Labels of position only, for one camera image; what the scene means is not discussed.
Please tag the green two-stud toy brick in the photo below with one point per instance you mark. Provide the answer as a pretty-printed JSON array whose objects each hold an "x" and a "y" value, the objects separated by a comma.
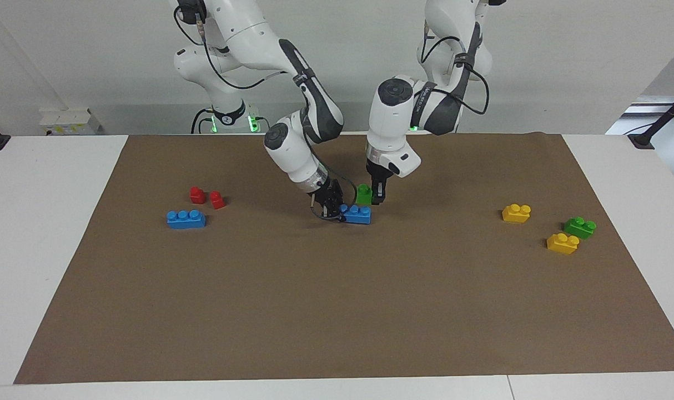
[
  {"x": 363, "y": 194},
  {"x": 579, "y": 227}
]

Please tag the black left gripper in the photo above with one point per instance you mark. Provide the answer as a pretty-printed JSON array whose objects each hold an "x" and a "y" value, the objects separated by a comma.
[{"x": 380, "y": 172}]

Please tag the black clamp with pole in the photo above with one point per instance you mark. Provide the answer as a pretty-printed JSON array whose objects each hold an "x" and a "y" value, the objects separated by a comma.
[{"x": 656, "y": 125}]

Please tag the white wall socket box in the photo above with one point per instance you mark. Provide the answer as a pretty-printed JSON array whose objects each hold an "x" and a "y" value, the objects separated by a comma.
[{"x": 69, "y": 121}]

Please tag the yellow two-stud toy brick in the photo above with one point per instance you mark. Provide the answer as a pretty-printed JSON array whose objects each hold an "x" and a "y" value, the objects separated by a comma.
[
  {"x": 562, "y": 244},
  {"x": 516, "y": 214}
]

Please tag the blue three-stud toy brick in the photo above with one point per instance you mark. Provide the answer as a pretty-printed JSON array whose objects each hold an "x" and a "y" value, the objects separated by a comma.
[
  {"x": 186, "y": 219},
  {"x": 358, "y": 215}
]

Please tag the red one-stud toy brick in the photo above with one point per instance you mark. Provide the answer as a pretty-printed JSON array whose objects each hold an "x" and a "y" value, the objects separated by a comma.
[
  {"x": 197, "y": 195},
  {"x": 217, "y": 200}
]

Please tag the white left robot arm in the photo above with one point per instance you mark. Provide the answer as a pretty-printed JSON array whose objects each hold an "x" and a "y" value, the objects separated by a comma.
[{"x": 390, "y": 122}]

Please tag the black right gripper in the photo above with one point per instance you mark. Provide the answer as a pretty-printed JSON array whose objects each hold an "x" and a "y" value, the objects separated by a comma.
[{"x": 326, "y": 193}]

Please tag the brown paper table mat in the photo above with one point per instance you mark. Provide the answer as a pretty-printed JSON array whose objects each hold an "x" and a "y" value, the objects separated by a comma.
[{"x": 337, "y": 305}]

